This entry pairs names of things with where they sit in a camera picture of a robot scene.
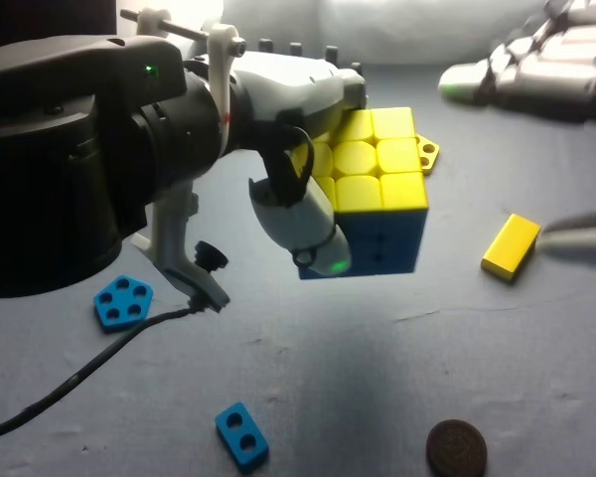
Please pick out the white backdrop cloth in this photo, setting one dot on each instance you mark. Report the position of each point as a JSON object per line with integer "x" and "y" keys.
{"x": 377, "y": 30}

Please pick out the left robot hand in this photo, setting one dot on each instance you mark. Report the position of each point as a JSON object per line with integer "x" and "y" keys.
{"x": 288, "y": 84}

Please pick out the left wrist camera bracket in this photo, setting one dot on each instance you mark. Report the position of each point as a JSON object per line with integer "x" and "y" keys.
{"x": 174, "y": 238}

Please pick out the blue pentagon block with holes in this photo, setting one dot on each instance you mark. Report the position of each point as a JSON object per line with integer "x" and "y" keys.
{"x": 122, "y": 299}

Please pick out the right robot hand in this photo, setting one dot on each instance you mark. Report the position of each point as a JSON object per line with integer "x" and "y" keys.
{"x": 551, "y": 74}

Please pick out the yellow rectangular block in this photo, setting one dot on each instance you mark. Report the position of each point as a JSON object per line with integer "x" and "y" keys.
{"x": 511, "y": 243}

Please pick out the brown round cookie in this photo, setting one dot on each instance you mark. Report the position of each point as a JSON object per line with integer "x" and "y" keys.
{"x": 457, "y": 447}

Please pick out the yellow pentagon block with holes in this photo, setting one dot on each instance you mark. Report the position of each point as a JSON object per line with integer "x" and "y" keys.
{"x": 433, "y": 155}

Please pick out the blue two-hole block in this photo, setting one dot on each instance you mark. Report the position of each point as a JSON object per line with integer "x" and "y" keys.
{"x": 242, "y": 430}

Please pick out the colourful puzzle cube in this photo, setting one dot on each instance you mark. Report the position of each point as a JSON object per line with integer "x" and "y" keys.
{"x": 397, "y": 233}

